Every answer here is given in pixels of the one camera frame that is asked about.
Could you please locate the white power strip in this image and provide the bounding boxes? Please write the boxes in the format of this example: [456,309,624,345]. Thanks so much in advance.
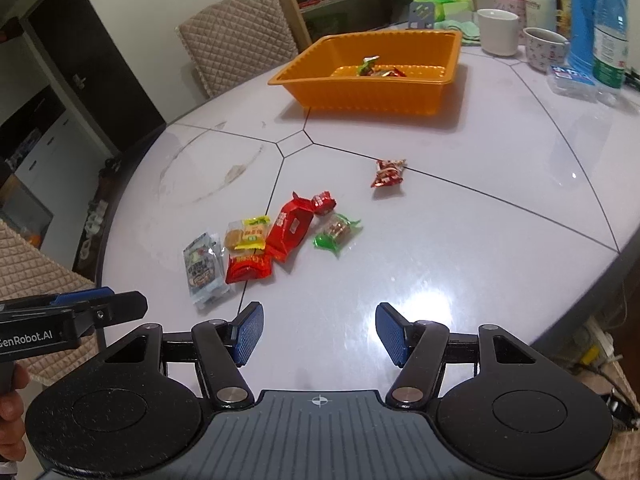
[580,315,631,366]

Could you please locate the white mug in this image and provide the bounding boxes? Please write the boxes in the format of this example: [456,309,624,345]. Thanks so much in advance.
[476,8,521,57]

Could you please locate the green tissue pack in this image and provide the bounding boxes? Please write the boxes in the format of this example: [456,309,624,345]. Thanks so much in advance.
[412,0,473,23]

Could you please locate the person's left hand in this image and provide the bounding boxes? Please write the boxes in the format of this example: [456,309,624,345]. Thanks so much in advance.
[0,362,30,463]

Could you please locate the beige quilted chair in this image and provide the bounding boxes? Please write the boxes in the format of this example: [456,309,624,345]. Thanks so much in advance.
[0,217,108,386]
[176,0,301,101]

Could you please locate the white thermos bottle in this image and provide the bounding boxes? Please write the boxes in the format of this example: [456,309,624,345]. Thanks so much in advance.
[521,0,558,33]

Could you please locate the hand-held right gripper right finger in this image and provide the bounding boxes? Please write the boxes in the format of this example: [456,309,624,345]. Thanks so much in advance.
[375,302,551,409]

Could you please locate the red patterned snack packet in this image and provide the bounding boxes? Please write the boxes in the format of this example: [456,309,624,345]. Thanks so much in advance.
[371,158,407,189]

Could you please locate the small red candy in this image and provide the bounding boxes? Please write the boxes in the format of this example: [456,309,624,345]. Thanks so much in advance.
[311,191,337,217]

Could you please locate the green towel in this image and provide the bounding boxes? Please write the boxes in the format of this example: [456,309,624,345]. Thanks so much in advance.
[435,19,482,46]

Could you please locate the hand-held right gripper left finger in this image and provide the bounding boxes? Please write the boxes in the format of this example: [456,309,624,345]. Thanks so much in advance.
[95,301,265,409]

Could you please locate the clear water bottle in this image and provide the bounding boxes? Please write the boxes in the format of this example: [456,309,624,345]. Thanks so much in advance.
[592,0,630,106]

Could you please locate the patterned mug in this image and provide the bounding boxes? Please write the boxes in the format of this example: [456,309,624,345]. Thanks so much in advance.
[522,27,571,77]

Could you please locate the blue object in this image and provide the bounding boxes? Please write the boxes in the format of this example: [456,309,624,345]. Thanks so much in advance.
[567,0,608,86]

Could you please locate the wide red snack packet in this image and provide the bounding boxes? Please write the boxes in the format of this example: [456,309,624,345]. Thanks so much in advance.
[225,249,274,285]

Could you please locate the green snack packet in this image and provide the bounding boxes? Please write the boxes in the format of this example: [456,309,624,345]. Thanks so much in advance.
[313,212,362,259]

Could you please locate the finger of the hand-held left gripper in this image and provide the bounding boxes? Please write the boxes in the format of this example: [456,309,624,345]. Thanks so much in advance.
[50,287,115,308]
[74,290,149,339]

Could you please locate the orange plastic tray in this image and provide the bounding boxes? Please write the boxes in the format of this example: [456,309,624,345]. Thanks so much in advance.
[267,29,463,117]

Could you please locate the long red snack packet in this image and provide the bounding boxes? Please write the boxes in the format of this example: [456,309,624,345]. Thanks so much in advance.
[265,191,317,263]

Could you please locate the blue label tissue packets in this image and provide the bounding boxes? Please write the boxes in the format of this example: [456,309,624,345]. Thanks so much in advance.
[547,64,601,103]

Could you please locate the grey phone stand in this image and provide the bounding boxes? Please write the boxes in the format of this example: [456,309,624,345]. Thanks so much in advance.
[407,1,435,31]

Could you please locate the white drawer cabinet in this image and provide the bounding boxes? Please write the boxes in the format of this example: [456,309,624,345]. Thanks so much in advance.
[0,105,118,221]

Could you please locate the yellow cracker packet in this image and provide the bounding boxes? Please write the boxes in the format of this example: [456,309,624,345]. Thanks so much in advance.
[223,215,271,252]

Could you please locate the grey clear snack packet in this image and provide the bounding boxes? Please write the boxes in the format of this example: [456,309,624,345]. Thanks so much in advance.
[183,231,236,309]

